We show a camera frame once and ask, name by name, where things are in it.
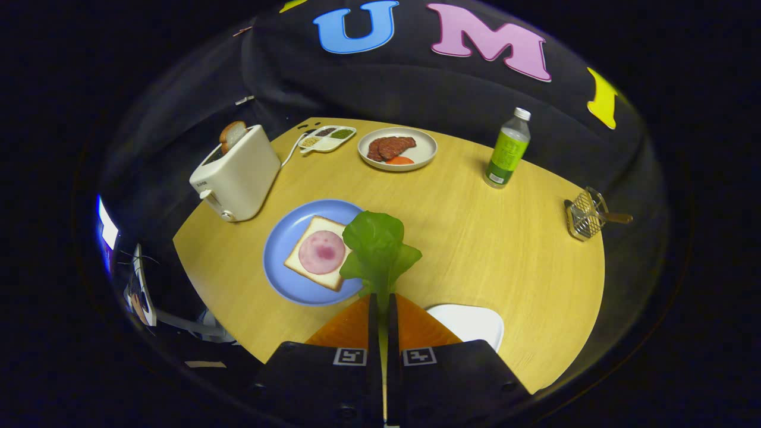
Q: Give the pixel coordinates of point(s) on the blue round plate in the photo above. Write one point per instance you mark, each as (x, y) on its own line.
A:
(282, 249)

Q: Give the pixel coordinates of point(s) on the brown meat slice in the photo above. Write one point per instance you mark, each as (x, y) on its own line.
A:
(397, 145)
(374, 151)

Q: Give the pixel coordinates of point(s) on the white square plate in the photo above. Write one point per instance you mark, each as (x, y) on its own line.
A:
(469, 324)

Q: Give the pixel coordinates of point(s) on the white clip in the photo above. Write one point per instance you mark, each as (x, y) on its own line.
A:
(244, 100)

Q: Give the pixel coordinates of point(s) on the pink clip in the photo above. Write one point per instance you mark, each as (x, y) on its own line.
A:
(242, 31)

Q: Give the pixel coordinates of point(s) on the green label plastic bottle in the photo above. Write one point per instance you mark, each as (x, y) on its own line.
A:
(507, 153)

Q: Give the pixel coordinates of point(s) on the white divided condiment tray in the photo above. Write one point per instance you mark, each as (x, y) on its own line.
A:
(326, 140)

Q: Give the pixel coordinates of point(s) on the bright screen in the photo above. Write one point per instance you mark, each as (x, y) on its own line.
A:
(107, 229)

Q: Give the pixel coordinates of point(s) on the green lettuce leaf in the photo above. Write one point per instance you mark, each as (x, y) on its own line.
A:
(377, 246)

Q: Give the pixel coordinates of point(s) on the pink ham slice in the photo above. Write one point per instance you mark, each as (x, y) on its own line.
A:
(321, 252)

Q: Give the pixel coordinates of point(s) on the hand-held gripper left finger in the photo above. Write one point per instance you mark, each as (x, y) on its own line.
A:
(321, 386)

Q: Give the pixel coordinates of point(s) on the white frame stand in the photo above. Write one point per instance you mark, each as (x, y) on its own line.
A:
(141, 291)

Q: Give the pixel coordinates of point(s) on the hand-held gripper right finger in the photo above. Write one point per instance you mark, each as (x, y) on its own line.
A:
(452, 386)

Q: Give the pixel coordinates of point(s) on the white round plate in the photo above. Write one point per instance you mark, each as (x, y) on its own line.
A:
(423, 151)

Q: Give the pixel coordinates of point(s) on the orange vegetable slice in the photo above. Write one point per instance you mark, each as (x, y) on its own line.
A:
(399, 160)

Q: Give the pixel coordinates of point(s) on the black backdrop cloth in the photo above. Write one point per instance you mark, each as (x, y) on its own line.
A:
(416, 89)

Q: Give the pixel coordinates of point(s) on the white bread slice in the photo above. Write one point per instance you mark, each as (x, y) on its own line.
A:
(309, 276)

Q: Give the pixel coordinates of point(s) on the white toaster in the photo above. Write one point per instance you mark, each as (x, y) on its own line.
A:
(241, 178)

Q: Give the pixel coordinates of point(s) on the toasted bread slice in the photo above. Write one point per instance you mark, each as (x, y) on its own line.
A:
(233, 134)

